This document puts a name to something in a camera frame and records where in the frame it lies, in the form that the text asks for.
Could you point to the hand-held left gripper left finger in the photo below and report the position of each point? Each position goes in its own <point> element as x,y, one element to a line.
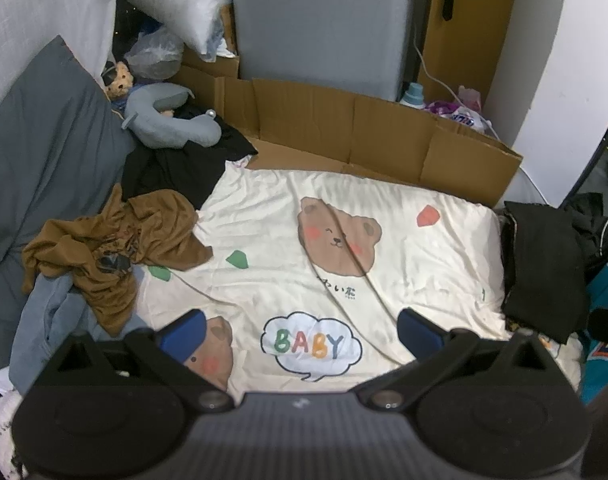
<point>181,336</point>

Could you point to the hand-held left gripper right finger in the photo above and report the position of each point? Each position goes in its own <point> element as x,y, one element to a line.
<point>419,336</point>

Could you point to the brown printed t-shirt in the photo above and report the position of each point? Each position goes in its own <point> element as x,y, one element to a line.
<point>163,230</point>

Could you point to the folded black clothes stack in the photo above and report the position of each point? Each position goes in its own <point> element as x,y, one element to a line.
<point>539,270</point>

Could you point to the teal patterned blanket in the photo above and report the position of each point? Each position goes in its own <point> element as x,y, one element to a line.
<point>604,360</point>

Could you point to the black jacket heap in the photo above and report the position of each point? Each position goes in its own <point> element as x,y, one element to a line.
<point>589,225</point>

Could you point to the blue-grey crumpled garment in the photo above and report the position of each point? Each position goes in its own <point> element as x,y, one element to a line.
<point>38,320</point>

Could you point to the white bear print blanket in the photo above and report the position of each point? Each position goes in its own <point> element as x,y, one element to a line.
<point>284,210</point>

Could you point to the black crumpled garment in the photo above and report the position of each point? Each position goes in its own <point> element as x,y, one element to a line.
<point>168,170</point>

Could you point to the white spotted cloth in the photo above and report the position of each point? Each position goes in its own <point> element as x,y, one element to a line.
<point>1,410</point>

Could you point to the large flattened cardboard box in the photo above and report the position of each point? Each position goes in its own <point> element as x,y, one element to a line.
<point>384,135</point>

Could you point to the grey neck pillow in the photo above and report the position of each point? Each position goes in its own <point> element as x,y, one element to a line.
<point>148,130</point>

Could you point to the purple white detergent bag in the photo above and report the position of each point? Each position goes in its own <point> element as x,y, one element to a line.
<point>459,115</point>

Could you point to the dark grey pillow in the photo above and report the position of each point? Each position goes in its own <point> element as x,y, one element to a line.
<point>43,150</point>

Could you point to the detergent bottle with blue cap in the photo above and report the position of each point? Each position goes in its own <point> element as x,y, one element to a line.
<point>413,95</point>

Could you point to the pink plastic bag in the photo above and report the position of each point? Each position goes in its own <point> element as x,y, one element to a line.
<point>471,97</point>

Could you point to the small teddy bear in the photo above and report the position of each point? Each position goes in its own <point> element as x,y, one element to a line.
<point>119,82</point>

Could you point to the clear plastic bag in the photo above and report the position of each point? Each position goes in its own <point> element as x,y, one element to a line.
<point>153,52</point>

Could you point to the tall brown board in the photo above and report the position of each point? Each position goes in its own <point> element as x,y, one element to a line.
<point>479,35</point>

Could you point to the grey plastic-wrapped appliance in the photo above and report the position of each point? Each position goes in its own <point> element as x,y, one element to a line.
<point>324,25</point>

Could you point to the white curtain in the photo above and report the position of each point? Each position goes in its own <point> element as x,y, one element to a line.
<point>43,10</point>

